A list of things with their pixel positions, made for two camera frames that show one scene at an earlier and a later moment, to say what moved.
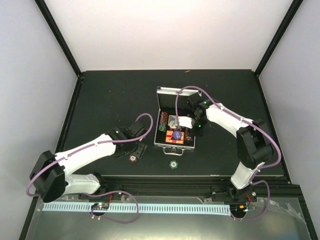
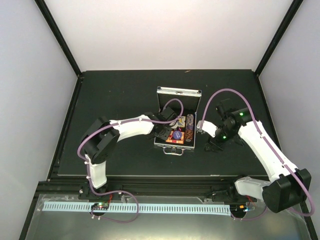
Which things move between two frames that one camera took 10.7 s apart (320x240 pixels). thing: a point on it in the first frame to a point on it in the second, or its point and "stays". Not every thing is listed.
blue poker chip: [177, 134] stays
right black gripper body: [200, 131] to [215, 144]
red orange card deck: [170, 138] stays
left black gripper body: [139, 152] to [163, 135]
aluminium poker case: [173, 140] stays
